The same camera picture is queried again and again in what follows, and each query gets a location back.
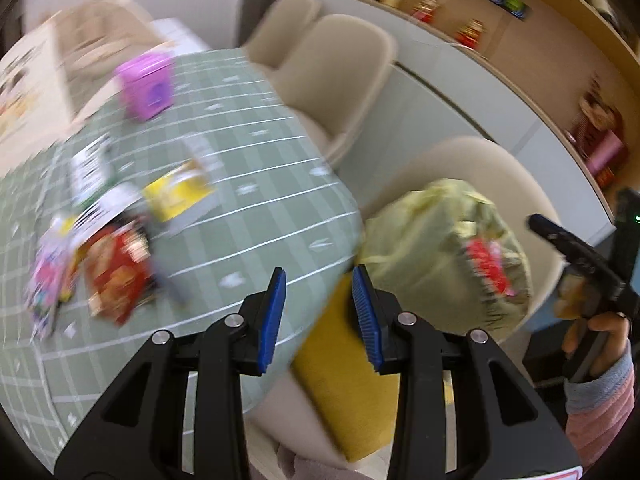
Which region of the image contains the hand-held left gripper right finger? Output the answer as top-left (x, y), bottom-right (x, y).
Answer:
top-left (351, 264), bottom-right (583, 480)

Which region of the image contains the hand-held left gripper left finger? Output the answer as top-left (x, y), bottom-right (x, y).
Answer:
top-left (54, 266), bottom-right (287, 480)

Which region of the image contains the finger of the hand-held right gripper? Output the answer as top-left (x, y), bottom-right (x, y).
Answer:
top-left (529, 213), bottom-right (627, 302)

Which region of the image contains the red white wrapper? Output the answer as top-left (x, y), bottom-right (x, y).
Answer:
top-left (464, 236), bottom-right (519, 302)

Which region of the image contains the yellow plastic bin liner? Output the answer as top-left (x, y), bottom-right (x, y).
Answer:
top-left (362, 178), bottom-right (532, 334)

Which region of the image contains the red snack packet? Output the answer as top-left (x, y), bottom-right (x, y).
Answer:
top-left (81, 224), bottom-right (154, 327)

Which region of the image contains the pink purple snack packet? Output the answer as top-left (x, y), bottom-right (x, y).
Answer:
top-left (26, 214), bottom-right (77, 342)

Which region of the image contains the white black snack packet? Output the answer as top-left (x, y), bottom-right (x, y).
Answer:
top-left (69, 134), bottom-right (114, 207)

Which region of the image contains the person's right forearm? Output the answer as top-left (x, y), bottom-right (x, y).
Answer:
top-left (564, 352), bottom-right (634, 467)

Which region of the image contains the person's right hand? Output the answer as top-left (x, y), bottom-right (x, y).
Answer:
top-left (561, 310), bottom-right (631, 385)

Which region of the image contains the yellow cushion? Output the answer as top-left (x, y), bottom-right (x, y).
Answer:
top-left (291, 279), bottom-right (402, 464)

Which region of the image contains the pink bag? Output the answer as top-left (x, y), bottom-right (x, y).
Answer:
top-left (586, 132), bottom-right (629, 177)

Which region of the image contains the green checked tablecloth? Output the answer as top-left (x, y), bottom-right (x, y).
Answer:
top-left (0, 47), bottom-right (367, 463)

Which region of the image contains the flower bead decoration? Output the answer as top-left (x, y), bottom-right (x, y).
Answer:
top-left (566, 76), bottom-right (627, 162)

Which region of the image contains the yellow white plastic holder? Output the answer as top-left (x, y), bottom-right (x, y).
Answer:
top-left (141, 132), bottom-right (224, 237)

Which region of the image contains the white sideboard cabinet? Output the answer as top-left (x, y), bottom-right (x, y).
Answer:
top-left (300, 0), bottom-right (617, 242)

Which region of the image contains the red figurine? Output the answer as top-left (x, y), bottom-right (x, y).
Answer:
top-left (454, 19), bottom-right (486, 51)
top-left (411, 0), bottom-right (439, 24)

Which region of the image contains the wine bottle with holder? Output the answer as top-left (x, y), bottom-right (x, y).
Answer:
top-left (584, 0), bottom-right (622, 27)

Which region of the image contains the purple tin box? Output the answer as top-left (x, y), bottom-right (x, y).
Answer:
top-left (115, 52), bottom-right (177, 122)

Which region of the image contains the printed mesh food cover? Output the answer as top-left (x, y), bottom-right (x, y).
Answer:
top-left (0, 0), bottom-right (167, 142)

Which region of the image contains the wooden wall shelf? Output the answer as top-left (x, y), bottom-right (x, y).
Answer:
top-left (305, 0), bottom-right (640, 192)

